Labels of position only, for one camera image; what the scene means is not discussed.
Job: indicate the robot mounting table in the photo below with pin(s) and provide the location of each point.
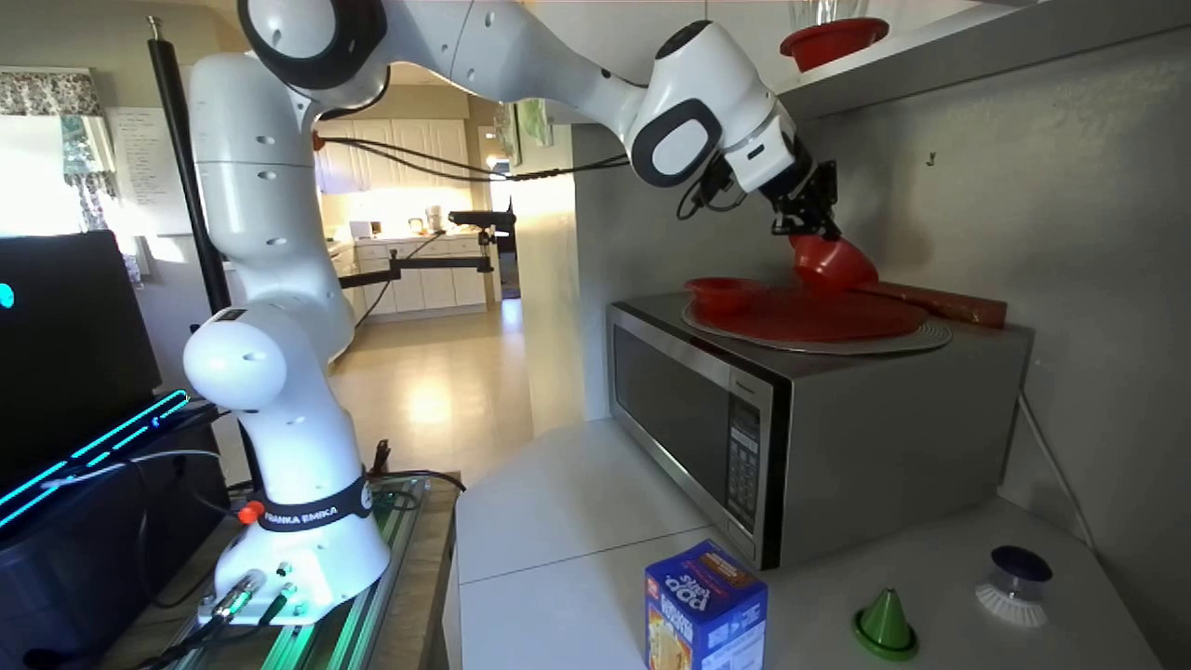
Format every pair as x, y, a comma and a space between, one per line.
294, 618

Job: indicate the white upper cabinet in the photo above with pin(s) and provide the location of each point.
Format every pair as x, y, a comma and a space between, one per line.
928, 46

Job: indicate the black vertical pole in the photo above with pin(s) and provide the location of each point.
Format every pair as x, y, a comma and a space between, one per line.
178, 119

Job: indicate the wooden rolling pin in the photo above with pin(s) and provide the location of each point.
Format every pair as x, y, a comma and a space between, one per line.
942, 304

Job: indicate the red bowl on shelf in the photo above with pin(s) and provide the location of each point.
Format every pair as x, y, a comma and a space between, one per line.
829, 42

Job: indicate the black monitor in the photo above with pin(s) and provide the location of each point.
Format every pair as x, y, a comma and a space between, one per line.
72, 348

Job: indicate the black camera on boom arm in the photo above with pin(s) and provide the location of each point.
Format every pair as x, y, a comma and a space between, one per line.
453, 264

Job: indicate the green cone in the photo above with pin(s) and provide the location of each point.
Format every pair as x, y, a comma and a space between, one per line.
883, 627

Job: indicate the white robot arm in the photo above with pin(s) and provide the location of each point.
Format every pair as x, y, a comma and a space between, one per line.
314, 540

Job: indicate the stainless steel microwave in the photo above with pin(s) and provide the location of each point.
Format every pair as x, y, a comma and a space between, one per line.
818, 449

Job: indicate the blue white carton box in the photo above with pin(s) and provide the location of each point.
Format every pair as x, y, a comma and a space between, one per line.
705, 611

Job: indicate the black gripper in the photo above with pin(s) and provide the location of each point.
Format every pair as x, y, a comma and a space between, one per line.
800, 197

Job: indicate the small red bowl on microwave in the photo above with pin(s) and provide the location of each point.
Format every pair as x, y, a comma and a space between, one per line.
720, 297

